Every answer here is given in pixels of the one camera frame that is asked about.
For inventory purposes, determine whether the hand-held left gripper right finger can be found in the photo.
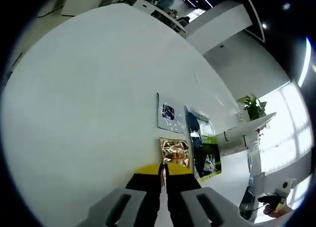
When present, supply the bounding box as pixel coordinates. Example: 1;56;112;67
164;163;245;227

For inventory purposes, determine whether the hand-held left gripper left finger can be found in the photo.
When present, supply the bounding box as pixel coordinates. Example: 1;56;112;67
85;163;165;227

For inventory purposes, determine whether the green black skincare sachet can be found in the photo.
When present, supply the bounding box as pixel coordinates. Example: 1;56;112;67
184;105;223;184

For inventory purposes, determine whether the gold foil skincare sachet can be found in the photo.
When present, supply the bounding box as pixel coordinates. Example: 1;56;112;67
154;137;193;227

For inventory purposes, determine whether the tall white skincare bottle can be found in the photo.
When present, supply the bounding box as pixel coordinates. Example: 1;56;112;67
223;112;277;143

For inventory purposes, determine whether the silver dark-print skincare sachet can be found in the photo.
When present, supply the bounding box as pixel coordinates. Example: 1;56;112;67
155;92;185;134

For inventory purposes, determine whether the person's right hand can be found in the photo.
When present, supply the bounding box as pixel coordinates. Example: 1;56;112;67
262;204;296;218

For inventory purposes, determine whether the black office chair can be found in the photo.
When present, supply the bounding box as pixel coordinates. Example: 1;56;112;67
238;187;264;222

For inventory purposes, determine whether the large bright window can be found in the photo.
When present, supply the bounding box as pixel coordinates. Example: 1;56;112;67
256;80;314;223

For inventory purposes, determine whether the green potted plant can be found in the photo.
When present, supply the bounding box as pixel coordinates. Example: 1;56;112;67
236;93;268;121

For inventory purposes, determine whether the long ceiling light strip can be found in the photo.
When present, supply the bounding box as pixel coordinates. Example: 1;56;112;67
297;36;312;87

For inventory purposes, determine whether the white square pillar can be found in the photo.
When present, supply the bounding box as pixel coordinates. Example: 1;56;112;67
184;3;253;57

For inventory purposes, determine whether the long white office desk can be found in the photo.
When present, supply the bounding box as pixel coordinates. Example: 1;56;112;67
106;0;188;35

